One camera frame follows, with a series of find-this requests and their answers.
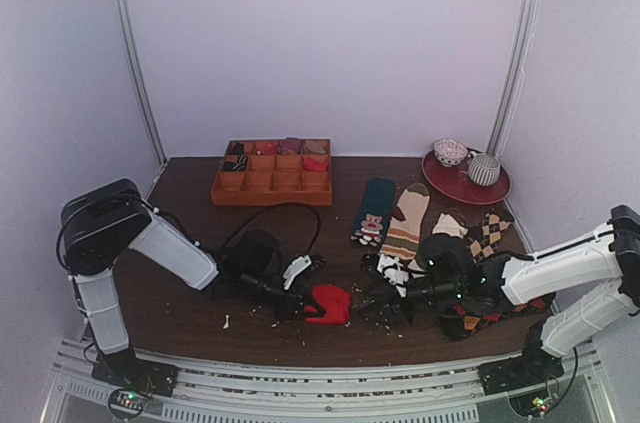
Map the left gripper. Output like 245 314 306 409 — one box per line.
241 269 323 323

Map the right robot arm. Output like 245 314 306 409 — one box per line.
360 205 639 385

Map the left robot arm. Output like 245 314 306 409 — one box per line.
55 179 328 387

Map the black red argyle sock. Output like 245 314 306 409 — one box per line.
438 293 556 341

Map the cream striped sock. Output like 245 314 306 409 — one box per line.
380 182 431 265

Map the white brown sock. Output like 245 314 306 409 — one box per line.
432 213 468 239

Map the brown argyle sock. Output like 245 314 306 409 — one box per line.
466 210 514 263

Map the green reindeer sock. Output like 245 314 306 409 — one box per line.
350 177 396 248

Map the red plate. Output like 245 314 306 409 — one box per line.
421 151 511 206

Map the rolled red sock in tray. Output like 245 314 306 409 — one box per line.
302 155 330 173

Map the wooden divided organizer tray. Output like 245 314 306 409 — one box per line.
211 137 333 207

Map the black white sock in tray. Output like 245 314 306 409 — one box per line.
223 154 249 172

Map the striped grey cup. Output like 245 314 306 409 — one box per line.
468 153 501 187

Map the patterned white bowl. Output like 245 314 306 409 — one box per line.
433 138 468 167

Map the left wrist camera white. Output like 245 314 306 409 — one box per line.
282 255 312 291

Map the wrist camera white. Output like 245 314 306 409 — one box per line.
282 255 312 291
375 253 410 298

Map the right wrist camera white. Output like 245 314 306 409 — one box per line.
375 253 410 298

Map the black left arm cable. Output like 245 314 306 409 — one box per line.
219 202 322 274

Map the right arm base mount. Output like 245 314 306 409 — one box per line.
478 350 564 419

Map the aluminium table rail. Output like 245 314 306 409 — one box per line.
36 338 621 422

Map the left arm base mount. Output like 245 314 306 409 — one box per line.
91 360 179 421

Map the right aluminium post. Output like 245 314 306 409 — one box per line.
487 0 539 158

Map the aluminium post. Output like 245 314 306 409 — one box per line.
487 0 539 158
115 0 168 167

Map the left aluminium post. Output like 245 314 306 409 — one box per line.
115 0 168 167

